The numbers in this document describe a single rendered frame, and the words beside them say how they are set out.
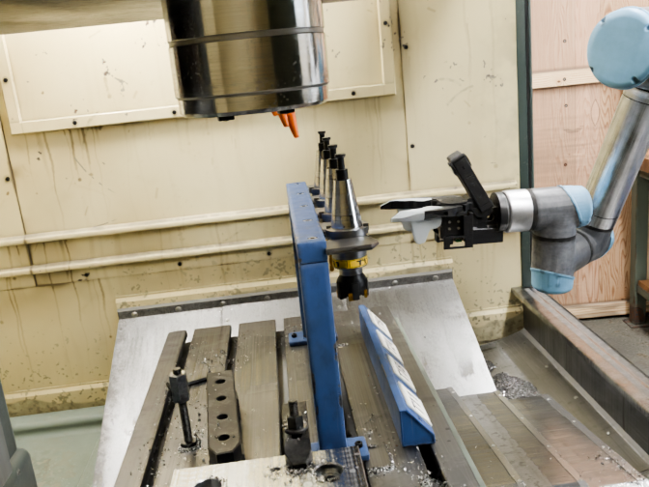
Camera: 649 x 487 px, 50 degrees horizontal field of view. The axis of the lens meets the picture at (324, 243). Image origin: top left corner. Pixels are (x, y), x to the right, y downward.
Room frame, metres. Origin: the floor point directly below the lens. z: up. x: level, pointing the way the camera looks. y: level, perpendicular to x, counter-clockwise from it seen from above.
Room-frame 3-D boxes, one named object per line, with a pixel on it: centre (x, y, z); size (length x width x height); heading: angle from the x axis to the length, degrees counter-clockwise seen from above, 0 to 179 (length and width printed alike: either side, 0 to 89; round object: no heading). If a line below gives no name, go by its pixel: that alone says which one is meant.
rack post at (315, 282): (0.89, 0.02, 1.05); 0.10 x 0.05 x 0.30; 93
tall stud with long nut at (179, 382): (0.96, 0.24, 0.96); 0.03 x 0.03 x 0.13
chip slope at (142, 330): (1.39, 0.09, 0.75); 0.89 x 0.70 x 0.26; 93
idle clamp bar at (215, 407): (0.95, 0.18, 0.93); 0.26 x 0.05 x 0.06; 8
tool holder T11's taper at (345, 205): (0.95, -0.03, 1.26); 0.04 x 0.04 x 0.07
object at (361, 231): (0.95, -0.03, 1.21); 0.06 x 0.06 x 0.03
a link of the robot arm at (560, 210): (1.19, -0.42, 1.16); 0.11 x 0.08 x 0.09; 93
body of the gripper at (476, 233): (1.18, -0.26, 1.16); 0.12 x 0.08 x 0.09; 93
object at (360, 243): (0.89, -0.04, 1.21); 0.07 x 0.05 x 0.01; 93
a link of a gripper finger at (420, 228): (1.13, -0.16, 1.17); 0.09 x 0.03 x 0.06; 118
